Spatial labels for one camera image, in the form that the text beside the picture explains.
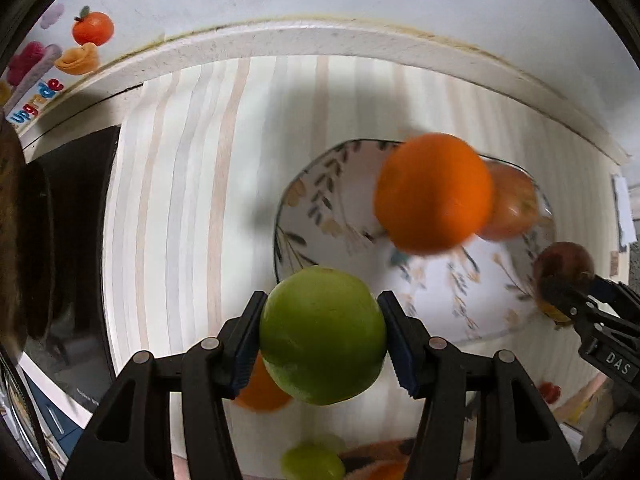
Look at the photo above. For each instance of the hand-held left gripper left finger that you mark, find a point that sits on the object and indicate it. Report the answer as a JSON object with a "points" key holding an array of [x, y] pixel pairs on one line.
{"points": [[249, 345]]}

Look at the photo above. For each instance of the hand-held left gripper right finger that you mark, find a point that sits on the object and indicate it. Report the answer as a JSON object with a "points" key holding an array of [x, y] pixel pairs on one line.
{"points": [[402, 355]]}

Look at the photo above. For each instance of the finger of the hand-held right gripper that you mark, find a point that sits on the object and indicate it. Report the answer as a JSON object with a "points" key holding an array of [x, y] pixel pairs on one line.
{"points": [[565, 297], [607, 290]]}

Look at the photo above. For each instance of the green apple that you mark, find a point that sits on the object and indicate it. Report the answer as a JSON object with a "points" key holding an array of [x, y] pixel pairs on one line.
{"points": [[310, 465], [320, 335]]}

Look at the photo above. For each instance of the large orange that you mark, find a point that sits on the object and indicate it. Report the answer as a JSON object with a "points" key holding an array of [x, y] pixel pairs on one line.
{"points": [[432, 192]]}

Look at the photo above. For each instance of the floral ceramic plate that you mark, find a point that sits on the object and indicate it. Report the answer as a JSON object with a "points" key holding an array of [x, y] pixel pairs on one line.
{"points": [[340, 200]]}

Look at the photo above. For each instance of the small brown card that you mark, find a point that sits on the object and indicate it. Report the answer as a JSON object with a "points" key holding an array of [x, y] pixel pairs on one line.
{"points": [[614, 258]]}

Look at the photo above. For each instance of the white folded cloth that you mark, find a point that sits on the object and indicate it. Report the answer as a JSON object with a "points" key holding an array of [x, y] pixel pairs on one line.
{"points": [[623, 210]]}

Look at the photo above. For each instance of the black glass cooktop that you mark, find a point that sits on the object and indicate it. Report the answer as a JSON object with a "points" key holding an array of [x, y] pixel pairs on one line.
{"points": [[75, 260]]}

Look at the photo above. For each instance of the blue cabinet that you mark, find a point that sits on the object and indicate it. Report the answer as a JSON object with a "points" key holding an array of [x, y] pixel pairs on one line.
{"points": [[50, 420]]}

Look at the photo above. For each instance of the colourful wall stickers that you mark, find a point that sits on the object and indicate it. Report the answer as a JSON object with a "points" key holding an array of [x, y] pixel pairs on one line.
{"points": [[92, 27]]}

